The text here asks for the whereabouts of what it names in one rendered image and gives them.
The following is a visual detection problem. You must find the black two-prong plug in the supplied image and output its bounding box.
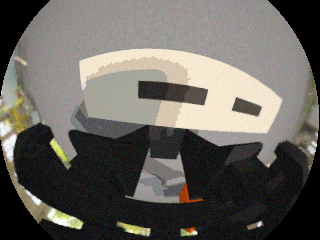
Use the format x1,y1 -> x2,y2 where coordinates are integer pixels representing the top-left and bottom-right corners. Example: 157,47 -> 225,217
148,124 -> 185,160

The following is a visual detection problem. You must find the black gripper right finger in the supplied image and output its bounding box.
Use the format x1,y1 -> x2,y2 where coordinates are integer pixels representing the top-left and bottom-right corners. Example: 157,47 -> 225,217
180,128 -> 264,201

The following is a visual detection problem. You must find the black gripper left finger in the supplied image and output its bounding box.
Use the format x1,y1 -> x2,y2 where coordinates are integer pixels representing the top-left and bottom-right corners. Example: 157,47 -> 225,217
68,124 -> 151,197

